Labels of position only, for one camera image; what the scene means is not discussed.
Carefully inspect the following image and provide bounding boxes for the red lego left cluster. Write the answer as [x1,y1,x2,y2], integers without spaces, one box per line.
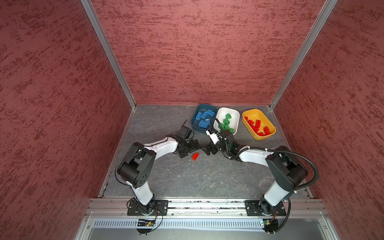
[192,153,199,161]

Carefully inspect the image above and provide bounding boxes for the left aluminium corner post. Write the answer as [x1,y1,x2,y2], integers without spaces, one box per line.
[81,0,137,111]

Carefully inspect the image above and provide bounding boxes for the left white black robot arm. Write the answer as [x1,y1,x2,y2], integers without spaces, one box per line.
[115,136,200,208]

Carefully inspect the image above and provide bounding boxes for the right aluminium corner post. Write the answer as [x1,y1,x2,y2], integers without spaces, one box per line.
[269,0,338,111]

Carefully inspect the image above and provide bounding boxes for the blue lego in teal bin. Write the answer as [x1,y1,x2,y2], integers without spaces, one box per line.
[198,121,210,129]

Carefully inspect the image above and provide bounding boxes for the white container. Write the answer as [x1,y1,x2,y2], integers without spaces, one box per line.
[214,107,240,135]

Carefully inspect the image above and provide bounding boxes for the yellow container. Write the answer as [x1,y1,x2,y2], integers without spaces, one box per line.
[242,109,277,141]

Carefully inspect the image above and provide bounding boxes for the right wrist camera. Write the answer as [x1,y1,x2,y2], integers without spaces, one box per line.
[206,128,222,145]

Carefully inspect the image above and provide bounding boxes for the red legos in yellow bin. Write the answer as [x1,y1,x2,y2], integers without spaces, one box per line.
[243,117,272,137]

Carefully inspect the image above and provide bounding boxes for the aluminium corner post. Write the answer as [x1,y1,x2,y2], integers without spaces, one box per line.
[269,0,338,111]
[81,0,137,111]

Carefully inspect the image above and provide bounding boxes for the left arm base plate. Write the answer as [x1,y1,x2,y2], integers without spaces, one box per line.
[127,199,169,216]

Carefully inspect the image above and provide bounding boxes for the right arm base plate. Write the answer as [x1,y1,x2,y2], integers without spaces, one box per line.
[244,200,287,217]

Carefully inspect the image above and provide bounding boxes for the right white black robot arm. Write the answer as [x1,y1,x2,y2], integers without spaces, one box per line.
[200,142,319,216]

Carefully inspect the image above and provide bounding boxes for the aluminium front rail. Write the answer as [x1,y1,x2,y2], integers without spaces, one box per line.
[86,198,329,219]

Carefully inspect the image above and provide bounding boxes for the blue lego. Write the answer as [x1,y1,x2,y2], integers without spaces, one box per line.
[201,111,208,120]
[198,121,210,129]
[195,112,203,121]
[207,110,216,117]

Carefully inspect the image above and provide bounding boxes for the dark teal container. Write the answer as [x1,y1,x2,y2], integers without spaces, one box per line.
[191,104,218,133]

